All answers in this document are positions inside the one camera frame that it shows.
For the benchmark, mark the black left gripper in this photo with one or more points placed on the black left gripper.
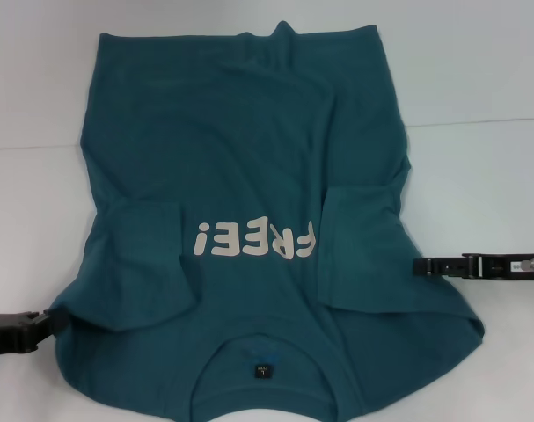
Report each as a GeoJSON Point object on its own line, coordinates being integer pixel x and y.
{"type": "Point", "coordinates": [2, 336]}

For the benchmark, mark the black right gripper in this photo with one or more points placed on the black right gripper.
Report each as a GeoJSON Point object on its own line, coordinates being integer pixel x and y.
{"type": "Point", "coordinates": [499, 267]}

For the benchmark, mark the teal t-shirt with FREE print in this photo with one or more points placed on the teal t-shirt with FREE print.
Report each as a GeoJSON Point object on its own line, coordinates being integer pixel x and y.
{"type": "Point", "coordinates": [231, 154]}

